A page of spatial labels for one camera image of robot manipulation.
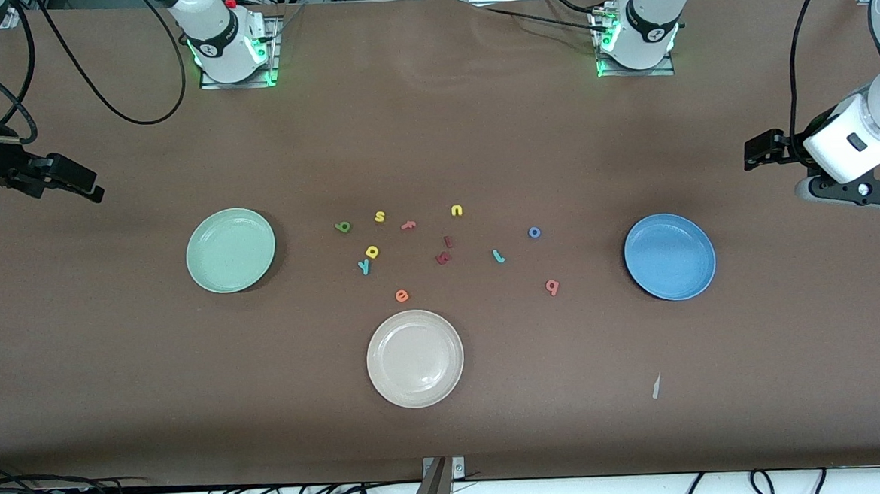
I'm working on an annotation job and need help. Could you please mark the light green plate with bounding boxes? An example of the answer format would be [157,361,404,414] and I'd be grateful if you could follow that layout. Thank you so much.
[184,205,279,296]

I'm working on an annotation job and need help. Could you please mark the small metal mounting plate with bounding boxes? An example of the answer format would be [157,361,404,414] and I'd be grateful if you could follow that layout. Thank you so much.
[421,456,466,483]

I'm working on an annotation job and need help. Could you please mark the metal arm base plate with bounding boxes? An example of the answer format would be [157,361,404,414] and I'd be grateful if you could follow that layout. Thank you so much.
[196,14,285,91]
[589,0,676,80]

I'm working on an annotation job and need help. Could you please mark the brown table cover sheet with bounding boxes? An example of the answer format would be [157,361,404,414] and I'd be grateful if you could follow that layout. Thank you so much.
[0,0,880,494]

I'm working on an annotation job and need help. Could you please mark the blue plate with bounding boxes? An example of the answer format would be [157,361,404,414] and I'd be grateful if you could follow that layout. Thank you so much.
[621,211,718,304]

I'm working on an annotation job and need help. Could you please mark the thin black table cable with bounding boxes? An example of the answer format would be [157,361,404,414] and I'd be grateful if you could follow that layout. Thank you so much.
[472,0,602,39]
[544,0,598,17]

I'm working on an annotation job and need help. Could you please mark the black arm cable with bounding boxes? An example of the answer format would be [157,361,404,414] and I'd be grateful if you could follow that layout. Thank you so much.
[782,0,858,162]
[0,0,190,147]

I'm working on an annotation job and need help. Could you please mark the beige plate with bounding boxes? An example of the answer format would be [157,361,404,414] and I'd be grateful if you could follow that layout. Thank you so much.
[363,307,467,411]

